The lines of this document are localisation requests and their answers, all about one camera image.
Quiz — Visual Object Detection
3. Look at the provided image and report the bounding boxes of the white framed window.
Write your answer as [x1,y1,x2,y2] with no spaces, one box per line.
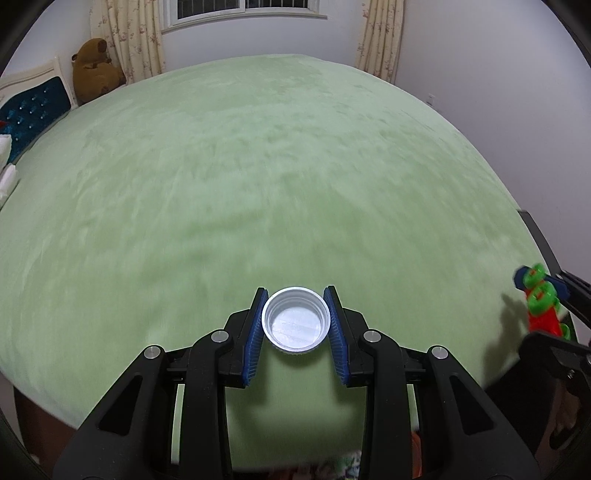
[159,0,329,32]

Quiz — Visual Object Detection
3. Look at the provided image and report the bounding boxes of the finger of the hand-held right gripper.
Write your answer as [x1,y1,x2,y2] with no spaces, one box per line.
[517,209,591,331]
[519,330,591,393]

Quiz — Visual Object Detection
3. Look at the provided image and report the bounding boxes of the green bed blanket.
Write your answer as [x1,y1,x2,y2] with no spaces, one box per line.
[0,53,549,468]

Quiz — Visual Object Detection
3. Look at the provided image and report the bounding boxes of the white plastic lid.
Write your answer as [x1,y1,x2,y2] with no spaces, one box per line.
[261,286,332,356]

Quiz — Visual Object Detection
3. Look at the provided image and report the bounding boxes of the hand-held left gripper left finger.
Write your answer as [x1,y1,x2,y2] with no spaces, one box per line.
[53,286,270,480]

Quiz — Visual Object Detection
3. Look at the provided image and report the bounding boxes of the white pillow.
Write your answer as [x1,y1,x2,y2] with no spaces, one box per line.
[0,134,20,206]

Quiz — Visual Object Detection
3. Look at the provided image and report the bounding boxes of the brown teddy bear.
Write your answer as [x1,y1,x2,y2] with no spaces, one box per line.
[71,39,127,106]

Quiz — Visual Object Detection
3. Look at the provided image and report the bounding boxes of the floral cream curtain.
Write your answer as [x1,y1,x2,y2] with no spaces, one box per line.
[89,0,166,85]
[354,0,406,85]

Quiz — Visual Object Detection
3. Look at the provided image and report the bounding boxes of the red green toy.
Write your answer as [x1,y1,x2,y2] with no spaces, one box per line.
[513,263,574,341]

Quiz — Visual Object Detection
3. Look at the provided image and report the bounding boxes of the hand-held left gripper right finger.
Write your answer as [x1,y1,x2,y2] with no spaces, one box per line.
[322,285,542,480]

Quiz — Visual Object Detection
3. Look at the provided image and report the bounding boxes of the blue tufted headboard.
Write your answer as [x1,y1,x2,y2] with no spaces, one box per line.
[0,56,79,165]

